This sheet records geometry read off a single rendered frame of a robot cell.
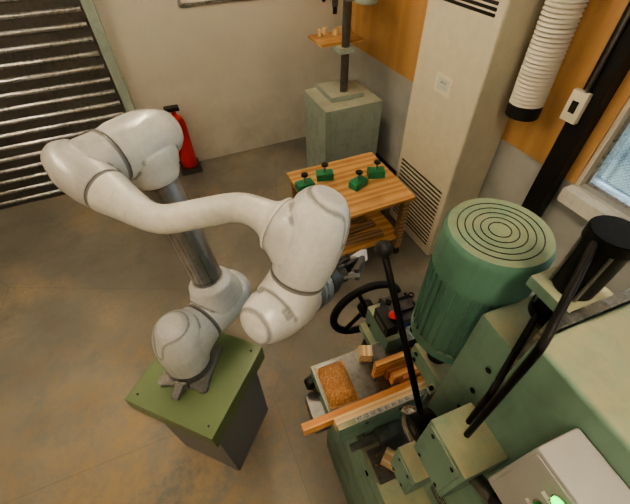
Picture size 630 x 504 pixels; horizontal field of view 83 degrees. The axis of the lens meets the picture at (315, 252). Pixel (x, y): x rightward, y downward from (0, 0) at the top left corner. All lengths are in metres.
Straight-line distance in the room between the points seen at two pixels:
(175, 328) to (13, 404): 1.53
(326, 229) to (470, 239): 0.23
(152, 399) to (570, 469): 1.20
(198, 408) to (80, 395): 1.16
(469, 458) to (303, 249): 0.40
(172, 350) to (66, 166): 0.59
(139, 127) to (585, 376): 0.94
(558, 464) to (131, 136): 0.94
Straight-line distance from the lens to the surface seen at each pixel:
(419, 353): 0.98
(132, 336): 2.47
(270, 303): 0.60
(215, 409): 1.33
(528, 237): 0.66
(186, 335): 1.18
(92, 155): 0.92
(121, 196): 0.83
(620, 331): 0.58
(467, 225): 0.64
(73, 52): 3.33
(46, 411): 2.47
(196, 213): 0.69
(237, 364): 1.38
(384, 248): 0.68
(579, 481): 0.51
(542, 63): 1.97
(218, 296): 1.23
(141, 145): 0.95
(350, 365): 1.12
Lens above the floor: 1.90
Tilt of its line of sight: 47 degrees down
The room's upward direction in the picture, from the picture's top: 1 degrees counter-clockwise
